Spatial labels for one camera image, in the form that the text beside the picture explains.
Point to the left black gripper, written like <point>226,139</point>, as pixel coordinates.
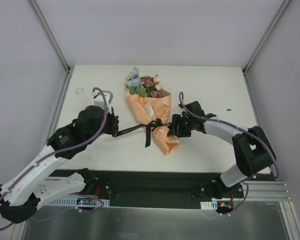
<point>112,124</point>

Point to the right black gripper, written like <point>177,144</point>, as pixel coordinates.
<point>179,125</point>

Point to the black ribbon gold lettering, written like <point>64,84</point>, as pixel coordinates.
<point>150,127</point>

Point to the orange wrapping paper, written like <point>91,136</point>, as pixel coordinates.
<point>147,109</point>

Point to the artificial flower bunch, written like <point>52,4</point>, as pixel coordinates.
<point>143,85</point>

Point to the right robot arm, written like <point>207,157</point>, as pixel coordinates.
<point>251,147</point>

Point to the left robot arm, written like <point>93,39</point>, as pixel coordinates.
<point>21,197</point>

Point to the clear glass vase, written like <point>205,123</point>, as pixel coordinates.
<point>85,98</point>

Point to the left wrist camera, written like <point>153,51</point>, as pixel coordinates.
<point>102,99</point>

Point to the front aluminium rail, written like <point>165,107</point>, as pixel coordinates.
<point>258,189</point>

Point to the left aluminium frame post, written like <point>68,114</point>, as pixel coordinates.
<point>49,34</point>

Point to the aluminium frame post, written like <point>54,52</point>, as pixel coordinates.
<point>266,35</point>
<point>49,34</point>

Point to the right aluminium frame post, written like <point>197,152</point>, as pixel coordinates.
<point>266,35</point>

